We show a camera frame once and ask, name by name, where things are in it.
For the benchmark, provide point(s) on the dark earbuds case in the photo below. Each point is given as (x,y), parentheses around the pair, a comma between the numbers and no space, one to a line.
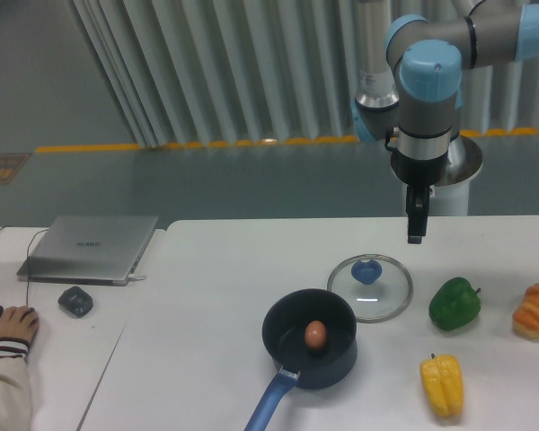
(76,301)

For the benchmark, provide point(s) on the green bell pepper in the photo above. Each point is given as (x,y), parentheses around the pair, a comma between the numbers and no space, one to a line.
(455,304)

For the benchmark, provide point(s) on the striped cream sleeve forearm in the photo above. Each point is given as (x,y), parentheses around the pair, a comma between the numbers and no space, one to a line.
(15,389)

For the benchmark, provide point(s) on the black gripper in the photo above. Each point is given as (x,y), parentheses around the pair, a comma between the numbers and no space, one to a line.
(418,173)

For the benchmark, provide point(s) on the dark blue saucepan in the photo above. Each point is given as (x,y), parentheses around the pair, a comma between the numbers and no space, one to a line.
(298,366)

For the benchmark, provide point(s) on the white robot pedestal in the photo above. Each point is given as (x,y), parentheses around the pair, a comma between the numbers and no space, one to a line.
(451,195)

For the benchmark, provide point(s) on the silver laptop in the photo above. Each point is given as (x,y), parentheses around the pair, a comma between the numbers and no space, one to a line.
(90,250)

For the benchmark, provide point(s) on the glass pot lid blue knob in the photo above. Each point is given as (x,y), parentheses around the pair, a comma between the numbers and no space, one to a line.
(377,287)

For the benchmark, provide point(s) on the person's hand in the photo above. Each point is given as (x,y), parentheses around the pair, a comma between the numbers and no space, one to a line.
(19,324)

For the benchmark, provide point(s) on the brown egg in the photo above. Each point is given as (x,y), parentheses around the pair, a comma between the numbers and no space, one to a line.
(315,335)

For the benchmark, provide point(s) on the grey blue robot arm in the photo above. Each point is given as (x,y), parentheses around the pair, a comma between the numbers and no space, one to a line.
(415,113)

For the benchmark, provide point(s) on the orange croissant bread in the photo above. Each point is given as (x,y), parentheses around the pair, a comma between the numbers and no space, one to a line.
(525,319)

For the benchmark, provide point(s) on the yellow bell pepper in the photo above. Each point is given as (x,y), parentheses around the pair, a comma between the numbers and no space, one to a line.
(442,380)

